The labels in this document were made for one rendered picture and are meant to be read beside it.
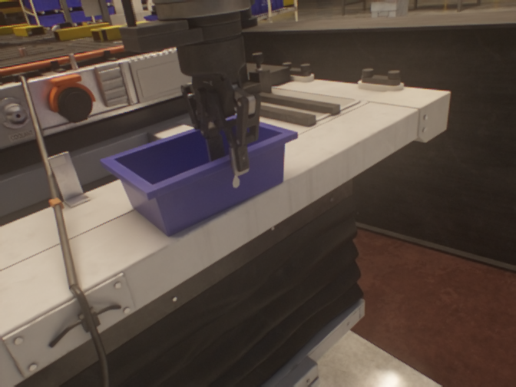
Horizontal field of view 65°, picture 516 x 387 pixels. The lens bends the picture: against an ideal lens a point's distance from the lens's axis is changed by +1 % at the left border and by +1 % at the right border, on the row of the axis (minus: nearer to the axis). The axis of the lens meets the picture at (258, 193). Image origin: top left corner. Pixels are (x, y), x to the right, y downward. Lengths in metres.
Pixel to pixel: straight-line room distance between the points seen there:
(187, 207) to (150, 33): 0.21
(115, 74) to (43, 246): 0.44
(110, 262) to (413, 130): 0.66
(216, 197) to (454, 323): 1.19
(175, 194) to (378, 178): 1.44
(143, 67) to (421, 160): 1.18
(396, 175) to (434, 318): 0.60
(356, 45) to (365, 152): 1.00
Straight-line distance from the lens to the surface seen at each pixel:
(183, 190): 0.50
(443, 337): 1.54
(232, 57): 0.45
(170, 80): 0.98
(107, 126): 0.94
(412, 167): 1.78
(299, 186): 0.64
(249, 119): 0.45
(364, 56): 1.72
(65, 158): 0.68
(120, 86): 0.92
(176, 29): 0.43
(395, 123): 0.84
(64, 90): 0.86
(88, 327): 0.49
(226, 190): 0.54
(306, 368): 0.88
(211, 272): 0.63
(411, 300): 1.64
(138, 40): 0.42
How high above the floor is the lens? 1.11
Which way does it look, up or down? 28 degrees down
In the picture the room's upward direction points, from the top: 7 degrees counter-clockwise
